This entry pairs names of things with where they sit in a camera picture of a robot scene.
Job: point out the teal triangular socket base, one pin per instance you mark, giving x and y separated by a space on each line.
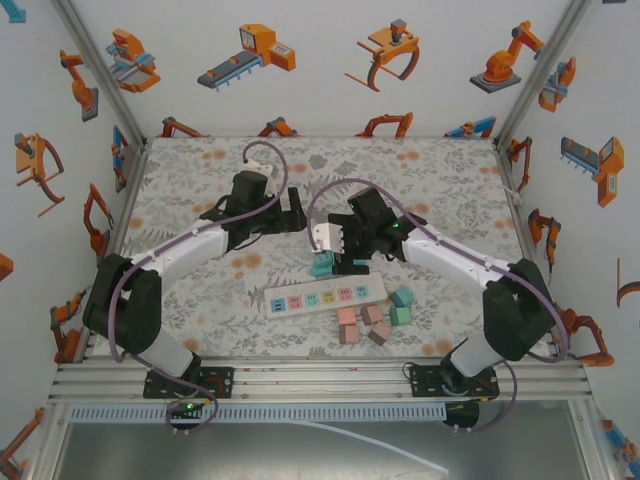
320 270

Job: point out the white power strip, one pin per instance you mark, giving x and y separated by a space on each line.
372 295

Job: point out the salmon pink plug adapter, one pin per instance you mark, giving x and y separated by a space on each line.
346 316

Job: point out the mauve plug adapter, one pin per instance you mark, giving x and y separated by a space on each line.
348 334
372 314

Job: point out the teal plug adapter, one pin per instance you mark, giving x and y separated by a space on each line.
401 298

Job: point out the green plug adapter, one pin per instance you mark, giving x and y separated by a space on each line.
400 316

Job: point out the dusty pink plug adapter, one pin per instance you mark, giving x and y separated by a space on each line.
380 333

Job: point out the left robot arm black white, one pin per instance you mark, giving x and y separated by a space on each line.
130 310

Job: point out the floral table cloth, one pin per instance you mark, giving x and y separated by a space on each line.
225 310

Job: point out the black controller box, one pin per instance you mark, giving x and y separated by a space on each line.
462 415

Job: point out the controller board with green light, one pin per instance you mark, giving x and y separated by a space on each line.
187 407

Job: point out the grey metal panel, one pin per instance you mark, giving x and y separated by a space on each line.
200 455

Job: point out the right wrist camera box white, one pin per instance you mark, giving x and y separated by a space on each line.
327 238

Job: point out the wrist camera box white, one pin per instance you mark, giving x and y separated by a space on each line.
327 238
263 172

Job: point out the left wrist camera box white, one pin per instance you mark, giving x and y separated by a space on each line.
263 172

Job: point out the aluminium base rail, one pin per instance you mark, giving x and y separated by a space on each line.
325 380

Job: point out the aluminium side rail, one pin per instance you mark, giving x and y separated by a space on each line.
505 165
126 215

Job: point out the aluminium frame post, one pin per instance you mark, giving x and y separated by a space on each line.
544 70
102 70

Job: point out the aluminium frame leg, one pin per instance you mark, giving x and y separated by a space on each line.
52 450
592 440

